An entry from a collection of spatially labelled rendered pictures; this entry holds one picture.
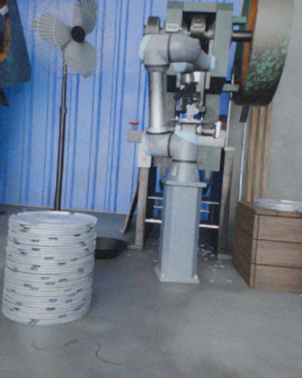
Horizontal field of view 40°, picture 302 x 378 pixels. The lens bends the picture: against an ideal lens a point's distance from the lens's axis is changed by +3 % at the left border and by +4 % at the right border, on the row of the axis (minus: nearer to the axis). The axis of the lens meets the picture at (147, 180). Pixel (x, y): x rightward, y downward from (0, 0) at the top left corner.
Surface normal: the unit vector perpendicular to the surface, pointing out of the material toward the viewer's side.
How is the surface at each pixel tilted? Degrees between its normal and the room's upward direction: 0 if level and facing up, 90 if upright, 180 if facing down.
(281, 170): 90
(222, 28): 90
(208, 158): 90
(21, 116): 90
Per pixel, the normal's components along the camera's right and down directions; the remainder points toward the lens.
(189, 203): 0.11, 0.06
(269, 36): -0.10, 0.33
